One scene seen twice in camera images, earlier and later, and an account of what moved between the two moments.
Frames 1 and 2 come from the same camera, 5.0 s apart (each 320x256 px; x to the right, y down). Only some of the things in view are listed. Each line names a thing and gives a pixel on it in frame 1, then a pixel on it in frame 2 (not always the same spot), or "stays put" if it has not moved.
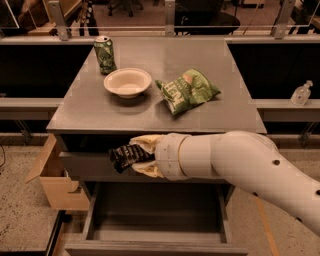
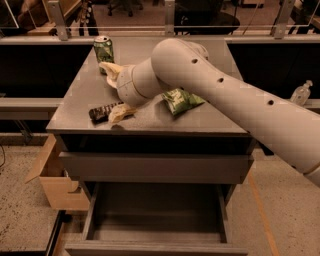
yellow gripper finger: [151, 168] → [118, 112]
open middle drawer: [157, 219] stays put
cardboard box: [61, 191] stays put
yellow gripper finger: [147, 141] → [112, 72]
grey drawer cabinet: [162, 85] stays put
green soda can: [103, 46] stays put
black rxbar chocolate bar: [122, 158] → [100, 114]
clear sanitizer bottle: [301, 94] stays put
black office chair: [203, 13] stays put
